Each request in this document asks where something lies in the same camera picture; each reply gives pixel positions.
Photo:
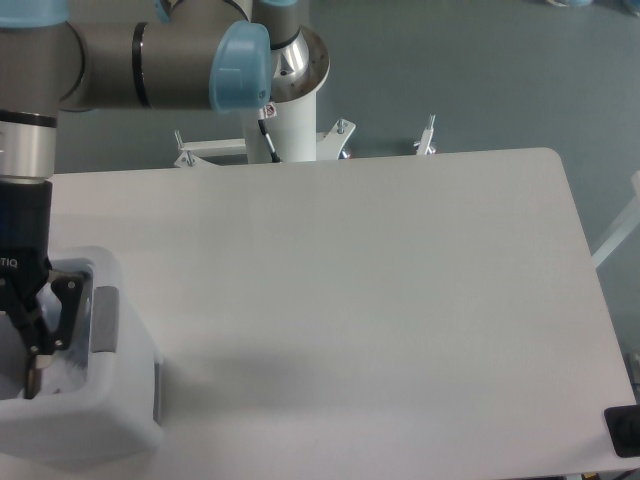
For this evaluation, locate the white trash can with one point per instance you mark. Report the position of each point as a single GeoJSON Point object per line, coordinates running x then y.
{"type": "Point", "coordinates": [117, 411]}

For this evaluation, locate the white frame at right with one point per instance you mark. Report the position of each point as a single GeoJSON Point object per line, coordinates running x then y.
{"type": "Point", "coordinates": [619, 229]}

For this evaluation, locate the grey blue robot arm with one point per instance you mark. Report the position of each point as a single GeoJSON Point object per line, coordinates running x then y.
{"type": "Point", "coordinates": [200, 55]}

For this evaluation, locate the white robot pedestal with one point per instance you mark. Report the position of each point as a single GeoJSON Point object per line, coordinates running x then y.
{"type": "Point", "coordinates": [285, 131]}

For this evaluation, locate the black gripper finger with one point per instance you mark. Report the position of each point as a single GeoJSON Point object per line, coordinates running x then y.
{"type": "Point", "coordinates": [25, 314]}

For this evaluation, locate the black device at table edge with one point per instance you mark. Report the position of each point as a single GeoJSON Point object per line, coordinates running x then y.
{"type": "Point", "coordinates": [623, 425]}

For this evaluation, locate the clear crushed plastic bottle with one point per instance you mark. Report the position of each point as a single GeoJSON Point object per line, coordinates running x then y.
{"type": "Point", "coordinates": [68, 369]}

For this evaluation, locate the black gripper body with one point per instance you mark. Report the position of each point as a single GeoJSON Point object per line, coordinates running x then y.
{"type": "Point", "coordinates": [25, 265]}

